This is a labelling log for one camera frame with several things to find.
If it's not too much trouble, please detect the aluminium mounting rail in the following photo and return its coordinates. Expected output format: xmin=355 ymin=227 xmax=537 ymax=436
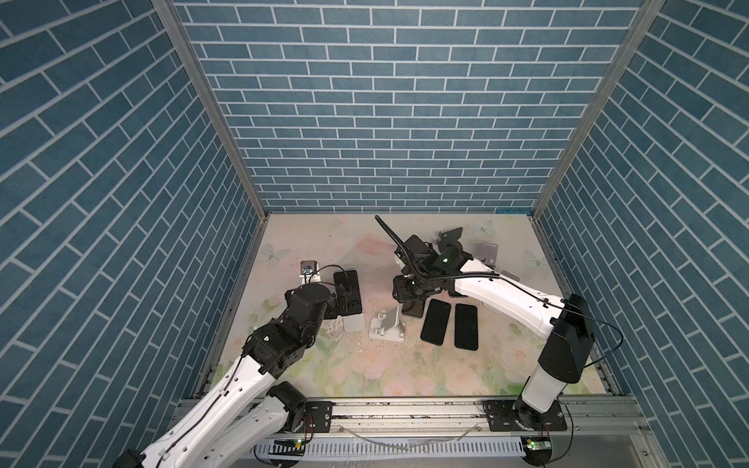
xmin=241 ymin=396 xmax=665 ymax=467

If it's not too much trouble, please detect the white phone stand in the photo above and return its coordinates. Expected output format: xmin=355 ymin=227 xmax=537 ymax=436
xmin=343 ymin=314 xmax=365 ymax=333
xmin=369 ymin=305 xmax=405 ymax=342
xmin=501 ymin=269 xmax=521 ymax=282

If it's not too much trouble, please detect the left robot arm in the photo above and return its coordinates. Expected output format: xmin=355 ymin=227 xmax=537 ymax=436
xmin=113 ymin=282 xmax=361 ymax=467

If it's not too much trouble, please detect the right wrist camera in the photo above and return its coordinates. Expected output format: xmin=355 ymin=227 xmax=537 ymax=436
xmin=374 ymin=214 xmax=437 ymax=274

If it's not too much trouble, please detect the grey round base phone stand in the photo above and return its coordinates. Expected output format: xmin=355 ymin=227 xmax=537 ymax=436
xmin=474 ymin=242 xmax=499 ymax=268

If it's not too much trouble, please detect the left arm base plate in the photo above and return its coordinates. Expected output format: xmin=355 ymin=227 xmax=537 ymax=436
xmin=279 ymin=400 xmax=335 ymax=434

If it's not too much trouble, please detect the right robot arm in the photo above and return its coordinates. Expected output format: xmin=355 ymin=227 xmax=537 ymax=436
xmin=391 ymin=228 xmax=595 ymax=430

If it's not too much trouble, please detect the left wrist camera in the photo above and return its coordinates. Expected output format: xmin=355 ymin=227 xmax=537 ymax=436
xmin=300 ymin=261 xmax=321 ymax=285

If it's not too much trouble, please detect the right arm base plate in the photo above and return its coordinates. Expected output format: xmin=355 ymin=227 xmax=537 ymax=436
xmin=482 ymin=398 xmax=568 ymax=432

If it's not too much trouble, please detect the round black phone stand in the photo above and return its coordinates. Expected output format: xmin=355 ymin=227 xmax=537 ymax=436
xmin=437 ymin=227 xmax=463 ymax=253

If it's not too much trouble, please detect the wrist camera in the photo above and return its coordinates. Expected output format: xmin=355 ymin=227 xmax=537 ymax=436
xmin=300 ymin=261 xmax=321 ymax=285
xmin=374 ymin=214 xmax=437 ymax=274

